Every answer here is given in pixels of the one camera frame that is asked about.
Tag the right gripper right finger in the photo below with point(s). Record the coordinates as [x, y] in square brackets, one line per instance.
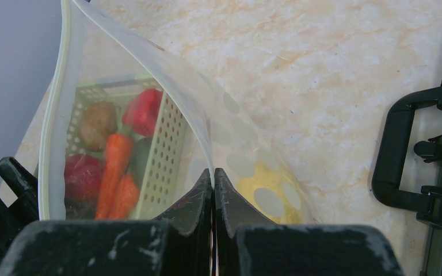
[251, 244]

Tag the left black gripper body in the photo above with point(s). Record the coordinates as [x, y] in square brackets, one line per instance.
[24, 209]

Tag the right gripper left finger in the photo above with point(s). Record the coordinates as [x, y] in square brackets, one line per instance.
[177, 242]

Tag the yellow lemon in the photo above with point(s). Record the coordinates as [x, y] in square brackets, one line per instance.
[276, 195]

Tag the green perforated plastic basket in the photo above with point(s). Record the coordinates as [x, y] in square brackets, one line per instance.
[161, 176]

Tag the clear polka dot zip bag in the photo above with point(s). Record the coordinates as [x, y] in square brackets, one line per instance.
[95, 48]

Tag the lower orange carrot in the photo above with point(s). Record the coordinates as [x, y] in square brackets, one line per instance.
[125, 199]

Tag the orange carrot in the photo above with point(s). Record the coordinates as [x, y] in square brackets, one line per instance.
[125, 199]
[117, 153]

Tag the dark green avocado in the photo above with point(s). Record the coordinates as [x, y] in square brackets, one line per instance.
[139, 160]

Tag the red apple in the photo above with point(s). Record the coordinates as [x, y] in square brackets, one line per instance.
[82, 177]

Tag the upper orange carrot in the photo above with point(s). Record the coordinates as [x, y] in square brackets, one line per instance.
[117, 153]

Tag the red bell pepper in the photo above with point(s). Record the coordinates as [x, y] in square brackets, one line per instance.
[142, 112]

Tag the brown potato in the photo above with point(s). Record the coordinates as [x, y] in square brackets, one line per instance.
[98, 122]

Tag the black case with poker chips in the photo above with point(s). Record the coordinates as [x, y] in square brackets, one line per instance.
[386, 179]

